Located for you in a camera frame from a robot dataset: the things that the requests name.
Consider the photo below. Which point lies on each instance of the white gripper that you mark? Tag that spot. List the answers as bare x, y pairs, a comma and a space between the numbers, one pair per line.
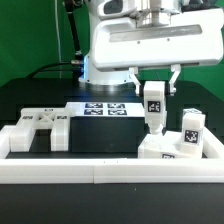
192, 39

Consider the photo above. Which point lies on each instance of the white chair seat part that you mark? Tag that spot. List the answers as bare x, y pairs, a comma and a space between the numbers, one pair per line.
171, 145

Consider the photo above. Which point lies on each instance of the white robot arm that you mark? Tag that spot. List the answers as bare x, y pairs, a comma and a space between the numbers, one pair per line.
85, 15

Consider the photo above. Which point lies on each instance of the white tagged cube far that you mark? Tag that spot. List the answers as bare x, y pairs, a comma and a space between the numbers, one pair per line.
191, 110

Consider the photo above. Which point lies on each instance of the white marker sheet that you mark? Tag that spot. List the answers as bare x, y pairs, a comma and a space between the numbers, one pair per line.
105, 109

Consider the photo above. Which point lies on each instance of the white U-shaped fence frame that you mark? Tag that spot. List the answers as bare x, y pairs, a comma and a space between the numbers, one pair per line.
46, 171

